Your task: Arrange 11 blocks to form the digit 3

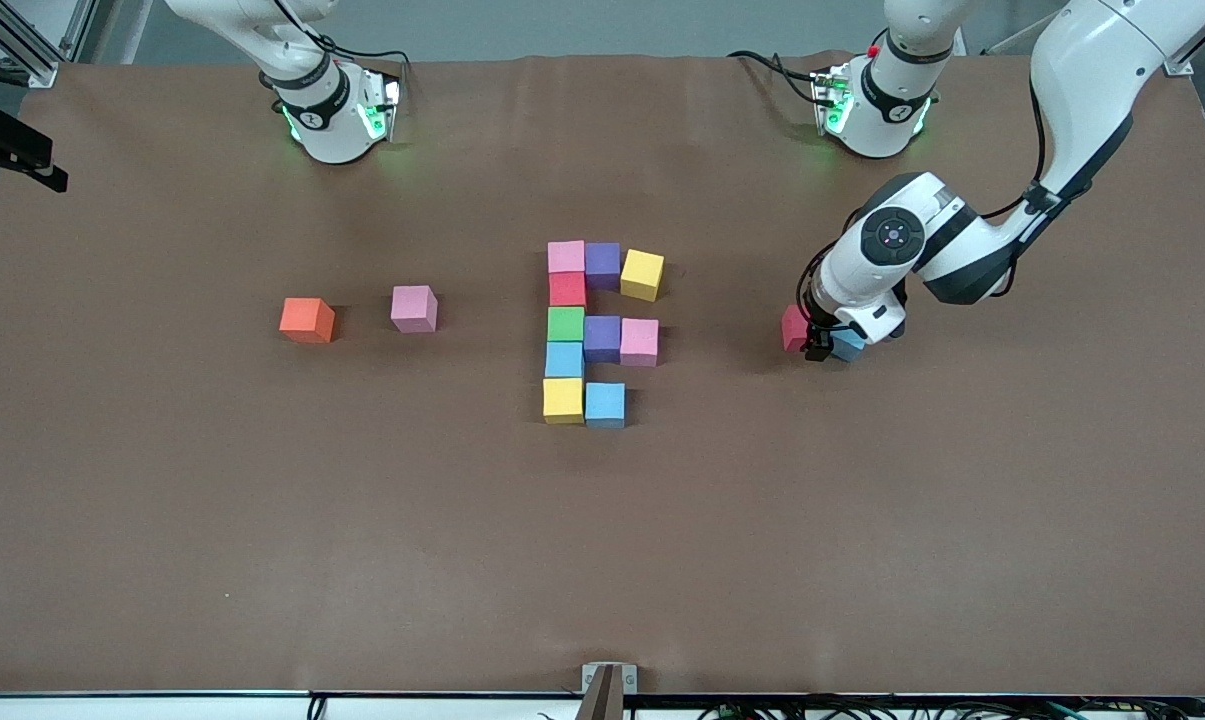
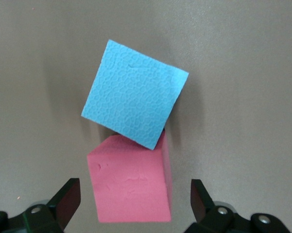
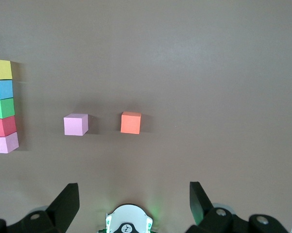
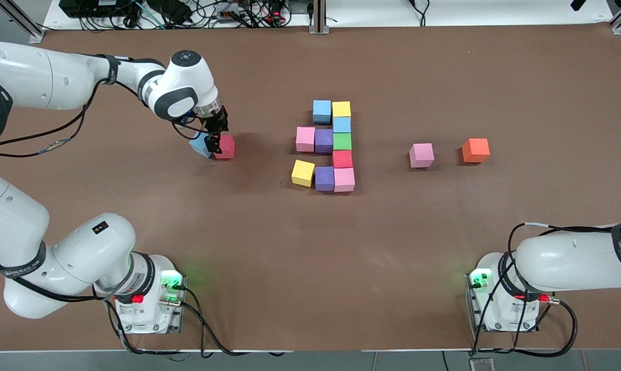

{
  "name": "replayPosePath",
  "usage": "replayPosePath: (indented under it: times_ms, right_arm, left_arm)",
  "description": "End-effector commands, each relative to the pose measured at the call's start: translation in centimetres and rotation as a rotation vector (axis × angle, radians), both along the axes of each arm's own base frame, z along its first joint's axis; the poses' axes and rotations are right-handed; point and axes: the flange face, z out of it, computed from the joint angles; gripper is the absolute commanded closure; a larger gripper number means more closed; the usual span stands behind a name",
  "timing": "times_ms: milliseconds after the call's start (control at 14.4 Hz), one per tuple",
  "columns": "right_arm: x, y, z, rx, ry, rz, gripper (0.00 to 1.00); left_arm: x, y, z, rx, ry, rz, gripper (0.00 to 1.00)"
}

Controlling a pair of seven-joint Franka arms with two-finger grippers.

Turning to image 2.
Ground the red foam cube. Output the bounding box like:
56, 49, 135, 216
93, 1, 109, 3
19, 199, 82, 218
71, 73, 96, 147
86, 132, 173, 224

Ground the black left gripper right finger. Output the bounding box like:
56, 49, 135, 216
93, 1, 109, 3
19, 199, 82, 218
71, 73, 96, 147
186, 179, 290, 233

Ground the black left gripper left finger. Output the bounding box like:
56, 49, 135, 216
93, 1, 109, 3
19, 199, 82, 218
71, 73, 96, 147
0, 178, 82, 233

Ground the light blue foam cube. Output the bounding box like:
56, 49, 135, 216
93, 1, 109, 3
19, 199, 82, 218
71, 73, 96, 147
81, 39, 190, 152

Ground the brown table cover mat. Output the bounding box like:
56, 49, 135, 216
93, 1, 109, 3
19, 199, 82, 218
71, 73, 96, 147
0, 0, 292, 233

